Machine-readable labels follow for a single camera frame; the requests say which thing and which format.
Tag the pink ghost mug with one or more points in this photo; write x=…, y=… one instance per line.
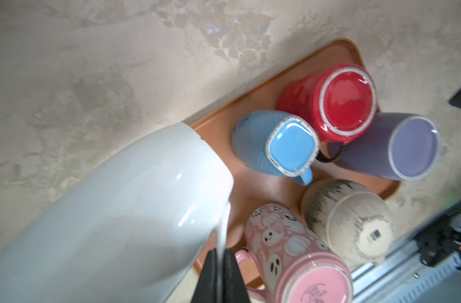
x=294, y=264

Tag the beige ceramic teapot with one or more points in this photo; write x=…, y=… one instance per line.
x=350, y=219

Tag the red mug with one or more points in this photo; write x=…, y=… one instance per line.
x=339, y=103

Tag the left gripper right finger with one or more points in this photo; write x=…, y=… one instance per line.
x=233, y=287

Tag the brown plastic tray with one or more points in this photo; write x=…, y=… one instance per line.
x=252, y=189

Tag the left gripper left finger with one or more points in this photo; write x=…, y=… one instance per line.
x=206, y=287

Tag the blue dotted mug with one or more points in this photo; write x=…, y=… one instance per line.
x=276, y=143

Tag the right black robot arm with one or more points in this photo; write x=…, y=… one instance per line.
x=441, y=238

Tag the purple mug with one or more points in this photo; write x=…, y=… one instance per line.
x=396, y=146

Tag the white mug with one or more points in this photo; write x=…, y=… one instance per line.
x=129, y=232

